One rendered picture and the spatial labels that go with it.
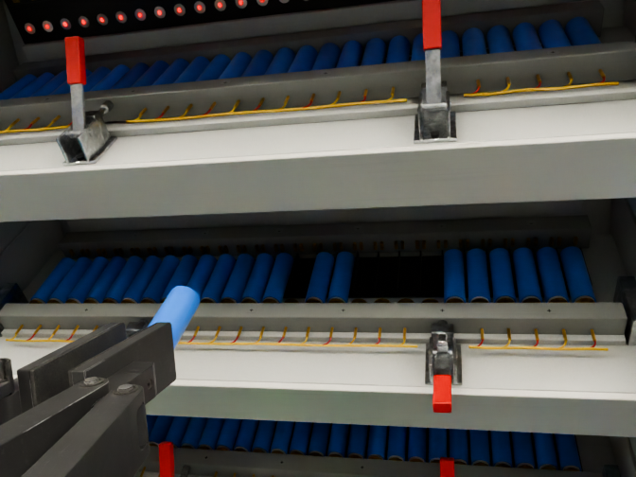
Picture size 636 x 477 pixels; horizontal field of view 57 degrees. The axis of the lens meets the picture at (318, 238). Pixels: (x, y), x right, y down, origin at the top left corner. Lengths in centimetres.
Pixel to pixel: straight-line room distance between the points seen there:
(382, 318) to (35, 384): 30
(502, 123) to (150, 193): 26
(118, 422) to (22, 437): 3
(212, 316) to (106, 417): 33
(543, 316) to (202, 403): 29
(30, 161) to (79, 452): 37
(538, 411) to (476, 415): 5
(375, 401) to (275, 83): 26
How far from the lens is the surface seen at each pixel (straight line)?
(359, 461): 61
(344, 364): 49
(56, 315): 60
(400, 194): 41
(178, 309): 33
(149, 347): 28
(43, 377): 26
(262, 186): 42
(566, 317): 49
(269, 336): 51
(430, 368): 45
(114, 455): 20
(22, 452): 21
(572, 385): 48
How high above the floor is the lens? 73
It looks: 19 degrees down
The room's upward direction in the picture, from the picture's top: 6 degrees counter-clockwise
